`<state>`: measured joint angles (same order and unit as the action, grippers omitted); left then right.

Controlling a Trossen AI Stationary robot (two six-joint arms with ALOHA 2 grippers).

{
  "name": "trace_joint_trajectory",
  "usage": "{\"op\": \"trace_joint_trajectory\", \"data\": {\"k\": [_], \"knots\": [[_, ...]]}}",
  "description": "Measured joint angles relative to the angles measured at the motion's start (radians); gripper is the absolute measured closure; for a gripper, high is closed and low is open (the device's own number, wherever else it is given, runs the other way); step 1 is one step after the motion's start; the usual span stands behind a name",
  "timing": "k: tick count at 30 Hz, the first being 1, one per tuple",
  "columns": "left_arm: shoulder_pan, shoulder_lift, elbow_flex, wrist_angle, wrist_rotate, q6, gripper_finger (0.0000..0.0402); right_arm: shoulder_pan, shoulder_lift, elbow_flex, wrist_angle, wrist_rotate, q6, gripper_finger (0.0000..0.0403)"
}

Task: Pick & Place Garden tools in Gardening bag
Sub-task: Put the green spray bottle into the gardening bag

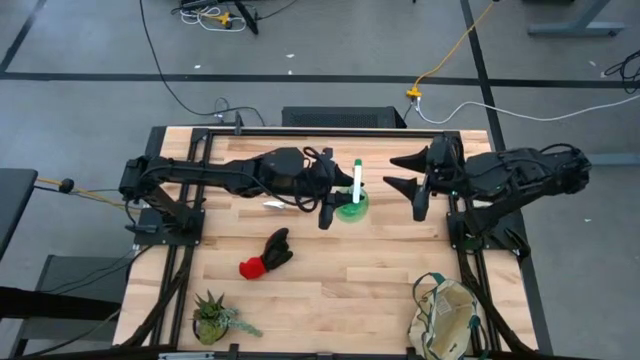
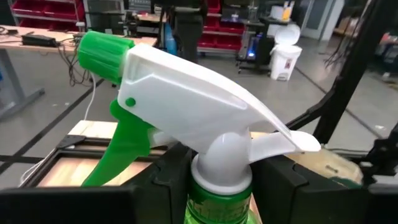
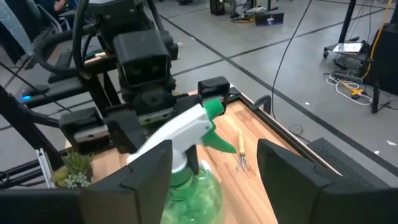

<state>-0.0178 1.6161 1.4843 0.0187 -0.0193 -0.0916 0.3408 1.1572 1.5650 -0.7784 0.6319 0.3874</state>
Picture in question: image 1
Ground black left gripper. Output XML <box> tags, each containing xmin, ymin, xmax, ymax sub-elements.
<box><xmin>299</xmin><ymin>146</ymin><xmax>360</xmax><ymax>231</ymax></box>

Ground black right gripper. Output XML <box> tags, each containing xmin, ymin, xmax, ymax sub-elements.
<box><xmin>382</xmin><ymin>133</ymin><xmax>469</xmax><ymax>223</ymax></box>

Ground green spray bottle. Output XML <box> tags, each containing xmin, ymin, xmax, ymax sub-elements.
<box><xmin>333</xmin><ymin>158</ymin><xmax>371</xmax><ymax>224</ymax></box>

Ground red and black garden glove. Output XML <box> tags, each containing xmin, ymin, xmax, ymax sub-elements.
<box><xmin>238</xmin><ymin>227</ymin><xmax>295</xmax><ymax>281</ymax></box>

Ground beige gardening bag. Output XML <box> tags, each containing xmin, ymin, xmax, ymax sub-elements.
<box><xmin>407</xmin><ymin>274</ymin><xmax>489</xmax><ymax>360</ymax></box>

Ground black computer case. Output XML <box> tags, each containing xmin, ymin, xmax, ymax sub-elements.
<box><xmin>281</xmin><ymin>105</ymin><xmax>408</xmax><ymax>129</ymax></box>

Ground potted succulent plant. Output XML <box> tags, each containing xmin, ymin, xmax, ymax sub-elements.
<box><xmin>191</xmin><ymin>289</ymin><xmax>264</xmax><ymax>347</ymax></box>

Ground black tripod leg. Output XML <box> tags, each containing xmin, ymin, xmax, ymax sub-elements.
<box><xmin>233</xmin><ymin>0</ymin><xmax>261</xmax><ymax>36</ymax></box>

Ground grey desk foot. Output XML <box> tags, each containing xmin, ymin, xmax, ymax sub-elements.
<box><xmin>527</xmin><ymin>0</ymin><xmax>625</xmax><ymax>37</ymax></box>
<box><xmin>584</xmin><ymin>152</ymin><xmax>640</xmax><ymax>167</ymax></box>

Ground dark grey cart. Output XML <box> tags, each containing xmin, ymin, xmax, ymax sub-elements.
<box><xmin>0</xmin><ymin>253</ymin><xmax>135</xmax><ymax>359</ymax></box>

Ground black table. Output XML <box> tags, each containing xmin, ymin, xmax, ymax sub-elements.
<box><xmin>0</xmin><ymin>168</ymin><xmax>39</xmax><ymax>261</ymax></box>

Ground black aluminium table frame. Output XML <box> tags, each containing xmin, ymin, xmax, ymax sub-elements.
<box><xmin>119</xmin><ymin>126</ymin><xmax>539</xmax><ymax>360</ymax></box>

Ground yellow extension cable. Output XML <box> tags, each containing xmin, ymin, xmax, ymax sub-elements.
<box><xmin>405</xmin><ymin>0</ymin><xmax>501</xmax><ymax>99</ymax></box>

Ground long white cable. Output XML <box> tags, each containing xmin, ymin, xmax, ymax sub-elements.
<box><xmin>414</xmin><ymin>93</ymin><xmax>640</xmax><ymax>125</ymax></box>

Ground long black cable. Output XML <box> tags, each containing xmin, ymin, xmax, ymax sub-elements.
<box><xmin>138</xmin><ymin>0</ymin><xmax>266</xmax><ymax>127</ymax></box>

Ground white coiled cable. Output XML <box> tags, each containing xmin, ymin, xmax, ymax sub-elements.
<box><xmin>178</xmin><ymin>5</ymin><xmax>249</xmax><ymax>34</ymax></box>

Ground black cable bundle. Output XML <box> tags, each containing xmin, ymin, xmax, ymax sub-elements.
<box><xmin>603</xmin><ymin>48</ymin><xmax>640</xmax><ymax>95</ymax></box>

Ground yellow cable with black plug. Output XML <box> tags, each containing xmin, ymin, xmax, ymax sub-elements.
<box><xmin>35</xmin><ymin>176</ymin><xmax>132</xmax><ymax>211</ymax></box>

